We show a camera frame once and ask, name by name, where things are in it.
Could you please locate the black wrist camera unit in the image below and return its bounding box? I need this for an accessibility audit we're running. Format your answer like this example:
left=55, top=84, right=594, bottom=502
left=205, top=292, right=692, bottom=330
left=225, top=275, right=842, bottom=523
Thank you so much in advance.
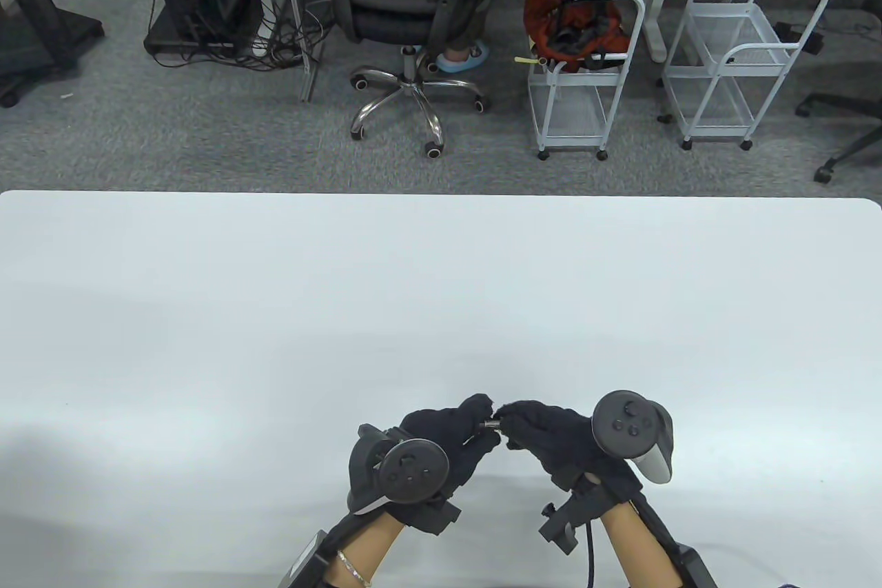
left=624, top=495, right=719, bottom=588
left=279, top=512, right=376, bottom=588

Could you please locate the black wrist bracket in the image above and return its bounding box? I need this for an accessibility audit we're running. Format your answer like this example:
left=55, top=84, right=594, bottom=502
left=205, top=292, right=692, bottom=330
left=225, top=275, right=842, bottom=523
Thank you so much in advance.
left=539, top=472, right=600, bottom=556
left=407, top=495, right=461, bottom=535

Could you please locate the black power adapter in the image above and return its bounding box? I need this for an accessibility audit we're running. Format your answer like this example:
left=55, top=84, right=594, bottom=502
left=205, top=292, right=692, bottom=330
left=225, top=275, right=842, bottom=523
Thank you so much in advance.
left=772, top=21, right=825, bottom=56

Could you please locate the orange bag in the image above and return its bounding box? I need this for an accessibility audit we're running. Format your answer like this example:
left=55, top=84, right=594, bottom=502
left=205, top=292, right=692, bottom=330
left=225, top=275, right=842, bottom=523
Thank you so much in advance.
left=524, top=0, right=632, bottom=73

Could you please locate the black chair base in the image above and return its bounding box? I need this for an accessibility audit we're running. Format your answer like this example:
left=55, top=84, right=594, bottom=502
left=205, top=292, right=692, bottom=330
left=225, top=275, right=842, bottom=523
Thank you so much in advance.
left=794, top=92, right=882, bottom=184

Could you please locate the black monitor stand base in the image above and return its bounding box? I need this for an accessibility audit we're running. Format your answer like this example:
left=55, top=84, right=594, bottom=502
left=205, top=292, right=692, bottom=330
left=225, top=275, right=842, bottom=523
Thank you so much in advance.
left=0, top=0, right=105, bottom=109

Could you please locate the black tracking controller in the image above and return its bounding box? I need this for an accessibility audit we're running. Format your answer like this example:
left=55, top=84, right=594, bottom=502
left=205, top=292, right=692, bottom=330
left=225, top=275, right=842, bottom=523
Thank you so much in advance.
left=347, top=424, right=451, bottom=514
left=593, top=390, right=675, bottom=484

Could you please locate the silver bracelet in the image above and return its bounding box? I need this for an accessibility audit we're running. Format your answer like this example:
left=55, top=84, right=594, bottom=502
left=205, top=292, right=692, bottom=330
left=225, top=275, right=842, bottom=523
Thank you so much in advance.
left=336, top=550, right=373, bottom=587

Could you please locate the aluminium frame post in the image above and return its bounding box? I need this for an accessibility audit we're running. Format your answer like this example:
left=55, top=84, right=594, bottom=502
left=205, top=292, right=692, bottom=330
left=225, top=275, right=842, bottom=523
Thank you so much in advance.
left=272, top=0, right=322, bottom=103

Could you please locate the person's left forearm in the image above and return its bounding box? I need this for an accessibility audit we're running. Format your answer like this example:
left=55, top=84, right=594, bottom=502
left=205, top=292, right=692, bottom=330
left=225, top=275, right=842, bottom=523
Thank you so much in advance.
left=324, top=512, right=407, bottom=588

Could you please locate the person's left hand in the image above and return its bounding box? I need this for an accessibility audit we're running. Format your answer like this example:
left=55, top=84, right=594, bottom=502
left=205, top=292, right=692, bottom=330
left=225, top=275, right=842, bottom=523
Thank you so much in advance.
left=382, top=394, right=502, bottom=521

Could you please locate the person's right forearm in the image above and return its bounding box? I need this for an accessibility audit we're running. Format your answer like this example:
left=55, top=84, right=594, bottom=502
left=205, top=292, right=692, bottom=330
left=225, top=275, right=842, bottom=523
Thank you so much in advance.
left=601, top=500, right=679, bottom=588

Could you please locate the person's right hand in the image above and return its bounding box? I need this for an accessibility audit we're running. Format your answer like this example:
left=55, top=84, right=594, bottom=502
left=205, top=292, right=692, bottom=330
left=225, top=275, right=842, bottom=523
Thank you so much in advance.
left=493, top=400, right=644, bottom=507

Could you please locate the white wire cart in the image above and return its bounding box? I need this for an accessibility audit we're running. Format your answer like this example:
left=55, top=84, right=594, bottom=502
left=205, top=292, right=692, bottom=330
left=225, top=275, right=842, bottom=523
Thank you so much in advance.
left=527, top=0, right=647, bottom=162
left=661, top=0, right=831, bottom=152

